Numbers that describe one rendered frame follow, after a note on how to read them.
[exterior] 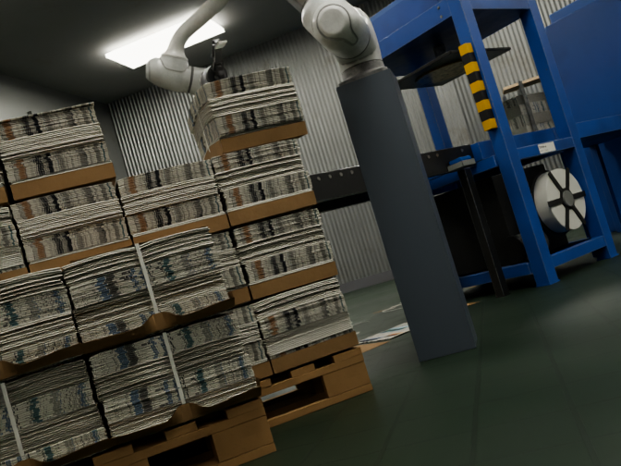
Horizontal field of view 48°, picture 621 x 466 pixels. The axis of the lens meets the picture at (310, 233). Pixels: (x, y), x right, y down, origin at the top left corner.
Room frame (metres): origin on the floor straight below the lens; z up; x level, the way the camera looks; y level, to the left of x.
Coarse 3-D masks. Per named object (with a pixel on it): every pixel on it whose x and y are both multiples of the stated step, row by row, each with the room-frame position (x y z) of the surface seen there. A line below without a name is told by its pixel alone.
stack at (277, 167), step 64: (64, 192) 1.97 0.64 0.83; (128, 192) 2.02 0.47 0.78; (192, 192) 2.08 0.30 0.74; (256, 192) 2.14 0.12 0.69; (0, 256) 1.91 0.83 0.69; (256, 256) 2.13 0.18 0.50; (320, 256) 2.19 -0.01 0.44; (256, 320) 2.11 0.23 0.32; (320, 320) 2.16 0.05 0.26; (320, 384) 2.28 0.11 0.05; (192, 448) 2.01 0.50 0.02
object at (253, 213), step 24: (312, 192) 2.19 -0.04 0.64; (216, 216) 2.09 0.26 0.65; (240, 216) 2.12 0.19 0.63; (264, 216) 2.14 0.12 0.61; (144, 240) 2.02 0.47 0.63; (48, 264) 1.94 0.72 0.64; (240, 288) 2.10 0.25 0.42; (264, 288) 2.12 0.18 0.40; (288, 288) 2.14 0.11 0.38; (288, 360) 2.12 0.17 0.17; (312, 360) 2.14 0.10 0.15
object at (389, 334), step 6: (402, 324) 3.64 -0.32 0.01; (390, 330) 3.52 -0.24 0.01; (396, 330) 3.44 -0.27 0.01; (402, 330) 3.37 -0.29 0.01; (408, 330) 3.31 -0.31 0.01; (372, 336) 3.51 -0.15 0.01; (378, 336) 3.44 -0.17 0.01; (384, 336) 3.36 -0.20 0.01; (390, 336) 3.30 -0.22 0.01; (396, 336) 3.26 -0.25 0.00; (360, 342) 3.40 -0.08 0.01; (366, 342) 3.35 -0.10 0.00
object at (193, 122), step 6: (192, 108) 2.34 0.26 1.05; (192, 114) 2.37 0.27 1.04; (192, 120) 2.40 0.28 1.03; (198, 120) 2.32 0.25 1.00; (192, 126) 2.41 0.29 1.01; (198, 126) 2.35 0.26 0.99; (192, 132) 2.46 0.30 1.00; (198, 132) 2.38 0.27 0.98; (198, 138) 2.41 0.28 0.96; (204, 138) 2.32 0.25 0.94; (198, 144) 2.43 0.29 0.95; (204, 144) 2.36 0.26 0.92; (204, 150) 2.37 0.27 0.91; (204, 156) 2.40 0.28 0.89
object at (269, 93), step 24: (264, 72) 2.17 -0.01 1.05; (288, 72) 2.19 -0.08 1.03; (216, 96) 2.12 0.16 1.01; (240, 96) 2.14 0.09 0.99; (264, 96) 2.16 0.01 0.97; (288, 96) 2.19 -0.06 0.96; (216, 120) 2.11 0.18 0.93; (240, 120) 2.14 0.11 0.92; (264, 120) 2.16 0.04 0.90; (288, 120) 2.19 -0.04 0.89; (264, 144) 2.18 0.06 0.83
